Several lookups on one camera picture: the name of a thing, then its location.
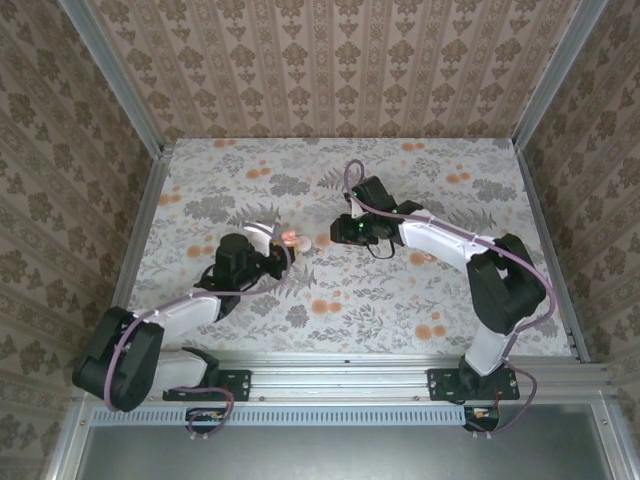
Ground grey slotted cable duct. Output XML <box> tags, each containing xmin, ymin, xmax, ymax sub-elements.
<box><xmin>92</xmin><ymin>405</ymin><xmax>469</xmax><ymax>425</ymax></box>

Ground small wired connector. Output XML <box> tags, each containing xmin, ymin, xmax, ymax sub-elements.
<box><xmin>464</xmin><ymin>405</ymin><xmax>501</xmax><ymax>431</ymax></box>
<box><xmin>187</xmin><ymin>408</ymin><xmax>226</xmax><ymax>426</ymax></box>

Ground aluminium corner post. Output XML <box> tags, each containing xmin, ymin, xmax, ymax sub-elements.
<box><xmin>510</xmin><ymin>0</ymin><xmax>610</xmax><ymax>151</ymax></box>
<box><xmin>58</xmin><ymin>0</ymin><xmax>166</xmax><ymax>159</ymax></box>

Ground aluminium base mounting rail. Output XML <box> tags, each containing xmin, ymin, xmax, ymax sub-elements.
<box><xmin>74</xmin><ymin>352</ymin><xmax>614</xmax><ymax>401</ymax></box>

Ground aluminium side rail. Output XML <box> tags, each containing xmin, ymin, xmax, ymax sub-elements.
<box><xmin>517</xmin><ymin>147</ymin><xmax>591</xmax><ymax>364</ymax></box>
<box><xmin>93</xmin><ymin>144</ymin><xmax>175</xmax><ymax>364</ymax></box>

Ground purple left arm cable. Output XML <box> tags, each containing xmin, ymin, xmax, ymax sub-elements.
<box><xmin>102</xmin><ymin>244</ymin><xmax>299</xmax><ymax>441</ymax></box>

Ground black cable loop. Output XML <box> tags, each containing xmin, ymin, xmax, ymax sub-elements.
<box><xmin>367</xmin><ymin>238</ymin><xmax>396</xmax><ymax>260</ymax></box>

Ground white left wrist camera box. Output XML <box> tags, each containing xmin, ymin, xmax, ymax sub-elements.
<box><xmin>243</xmin><ymin>222</ymin><xmax>281</xmax><ymax>256</ymax></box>

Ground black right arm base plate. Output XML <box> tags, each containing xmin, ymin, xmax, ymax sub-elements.
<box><xmin>428</xmin><ymin>368</ymin><xmax>520</xmax><ymax>402</ymax></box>

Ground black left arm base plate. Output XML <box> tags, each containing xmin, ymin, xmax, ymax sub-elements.
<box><xmin>162</xmin><ymin>368</ymin><xmax>251</xmax><ymax>402</ymax></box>

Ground grey metal panel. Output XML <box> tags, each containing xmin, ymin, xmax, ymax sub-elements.
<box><xmin>44</xmin><ymin>399</ymin><xmax>640</xmax><ymax>480</ymax></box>

